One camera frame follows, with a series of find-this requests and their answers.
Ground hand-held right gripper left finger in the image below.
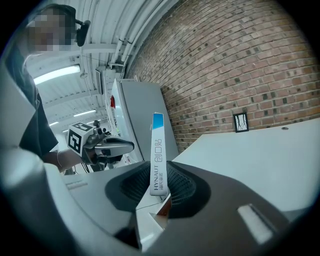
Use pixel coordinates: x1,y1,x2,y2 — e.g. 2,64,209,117
62,161,153,251

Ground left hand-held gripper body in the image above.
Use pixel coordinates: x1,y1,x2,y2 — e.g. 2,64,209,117
67,119,113,166

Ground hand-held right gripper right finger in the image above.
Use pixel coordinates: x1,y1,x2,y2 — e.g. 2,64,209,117
146,160,291,255

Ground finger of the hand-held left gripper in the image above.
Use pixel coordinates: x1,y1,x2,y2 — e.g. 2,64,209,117
103,136,136,158

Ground white and blue carton box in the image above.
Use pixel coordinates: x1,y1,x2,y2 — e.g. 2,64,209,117
149,112,172,197

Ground white wooden drawer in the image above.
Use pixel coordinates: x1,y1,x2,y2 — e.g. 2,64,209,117
135,193,174,251

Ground person's left forearm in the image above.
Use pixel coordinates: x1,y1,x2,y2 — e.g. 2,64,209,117
40,148,85,174

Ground grey refrigerator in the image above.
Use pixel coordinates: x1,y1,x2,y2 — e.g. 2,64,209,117
110,78,180,164

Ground person's black clothing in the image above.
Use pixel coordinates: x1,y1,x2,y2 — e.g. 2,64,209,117
4,47,60,159

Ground white desk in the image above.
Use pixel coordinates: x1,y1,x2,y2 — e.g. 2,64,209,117
172,117,320,217

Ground ceiling air vent unit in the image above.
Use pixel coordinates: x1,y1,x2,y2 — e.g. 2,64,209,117
94,69,104,96

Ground white ceiling pipe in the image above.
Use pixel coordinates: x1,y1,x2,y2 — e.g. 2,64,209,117
119,0,145,65
108,0,131,69

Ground person's head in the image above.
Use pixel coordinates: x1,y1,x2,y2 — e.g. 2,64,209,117
25,4,77,53

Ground black picture frame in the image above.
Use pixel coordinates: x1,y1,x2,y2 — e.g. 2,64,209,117
232,111,250,134

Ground black head-mounted camera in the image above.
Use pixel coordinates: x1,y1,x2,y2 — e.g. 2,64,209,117
75,19,92,48

